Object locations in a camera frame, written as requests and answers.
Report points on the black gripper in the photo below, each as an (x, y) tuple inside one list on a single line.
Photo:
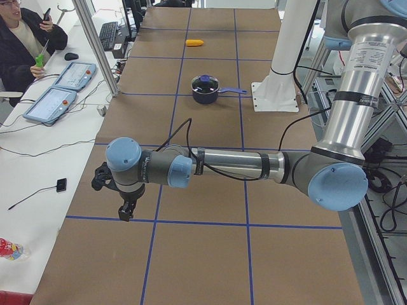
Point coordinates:
[(130, 197)]

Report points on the glass pot lid blue knob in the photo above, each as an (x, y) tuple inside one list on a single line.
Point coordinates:
[(205, 84)]

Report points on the yellow corn cob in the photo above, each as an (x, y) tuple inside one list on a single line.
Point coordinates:
[(194, 42)]

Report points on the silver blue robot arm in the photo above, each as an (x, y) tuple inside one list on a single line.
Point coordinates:
[(331, 174)]

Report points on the small black square sensor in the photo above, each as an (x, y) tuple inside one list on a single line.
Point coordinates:
[(61, 185)]

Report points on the red plastic bottle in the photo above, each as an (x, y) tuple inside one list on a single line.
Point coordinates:
[(14, 251)]

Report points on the lower blue teach pendant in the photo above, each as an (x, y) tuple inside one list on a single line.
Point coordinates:
[(53, 103)]

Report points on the blue teach pendant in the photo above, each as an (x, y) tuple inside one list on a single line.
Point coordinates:
[(53, 103), (75, 76)]

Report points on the dark blue saucepan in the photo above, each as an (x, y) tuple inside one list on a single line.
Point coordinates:
[(211, 98)]

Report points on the upper blue teach pendant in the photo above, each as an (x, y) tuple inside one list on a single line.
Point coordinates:
[(75, 76)]

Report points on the black computer mouse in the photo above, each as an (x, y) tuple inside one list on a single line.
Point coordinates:
[(71, 56)]

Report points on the black keyboard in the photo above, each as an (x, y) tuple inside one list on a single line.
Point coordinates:
[(107, 35)]

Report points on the seated person in black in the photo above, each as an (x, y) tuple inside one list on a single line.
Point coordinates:
[(24, 36)]

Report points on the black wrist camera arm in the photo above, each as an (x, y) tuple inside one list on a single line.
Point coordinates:
[(103, 178)]

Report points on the green handled tool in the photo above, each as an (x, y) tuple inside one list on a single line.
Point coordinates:
[(40, 58)]

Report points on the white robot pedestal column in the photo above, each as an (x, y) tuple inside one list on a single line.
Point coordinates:
[(277, 92)]

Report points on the aluminium frame post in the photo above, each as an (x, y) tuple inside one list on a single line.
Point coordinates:
[(91, 34)]

